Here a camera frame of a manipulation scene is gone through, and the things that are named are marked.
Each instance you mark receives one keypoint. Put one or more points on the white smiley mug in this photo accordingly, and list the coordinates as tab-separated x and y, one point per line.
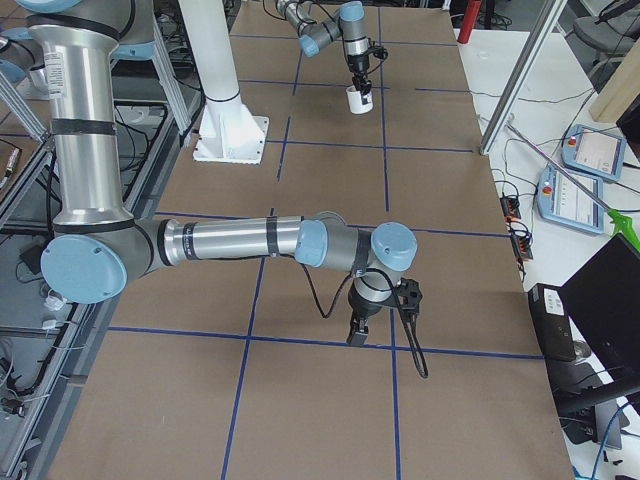
358	102

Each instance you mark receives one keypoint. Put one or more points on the near blue teach pendant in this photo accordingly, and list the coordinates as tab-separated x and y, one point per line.
561	202

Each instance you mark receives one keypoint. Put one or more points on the black desktop box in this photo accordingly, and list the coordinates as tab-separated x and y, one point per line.
551	323

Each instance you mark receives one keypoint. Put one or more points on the aluminium frame post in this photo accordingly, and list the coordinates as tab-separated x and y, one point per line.
542	28

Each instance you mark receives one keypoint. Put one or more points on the blue teach pendant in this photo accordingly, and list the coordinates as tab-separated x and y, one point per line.
594	151
561	202

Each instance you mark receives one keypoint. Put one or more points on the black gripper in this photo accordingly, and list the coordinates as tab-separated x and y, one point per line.
358	64
362	306

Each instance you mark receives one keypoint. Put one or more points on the orange black connector strip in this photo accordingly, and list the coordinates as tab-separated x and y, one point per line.
520	235

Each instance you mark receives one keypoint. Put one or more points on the wooden plank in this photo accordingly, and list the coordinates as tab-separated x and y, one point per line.
620	91

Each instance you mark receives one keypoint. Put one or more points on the silver reacher grabber tool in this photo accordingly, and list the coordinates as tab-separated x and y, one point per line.
622	224

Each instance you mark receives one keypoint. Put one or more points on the black monitor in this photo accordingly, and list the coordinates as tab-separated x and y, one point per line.
602	300

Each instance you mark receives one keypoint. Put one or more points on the far blue teach pendant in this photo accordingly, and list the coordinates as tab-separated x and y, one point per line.
594	151

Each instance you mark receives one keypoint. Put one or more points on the white central pedestal column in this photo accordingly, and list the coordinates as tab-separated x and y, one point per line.
228	132

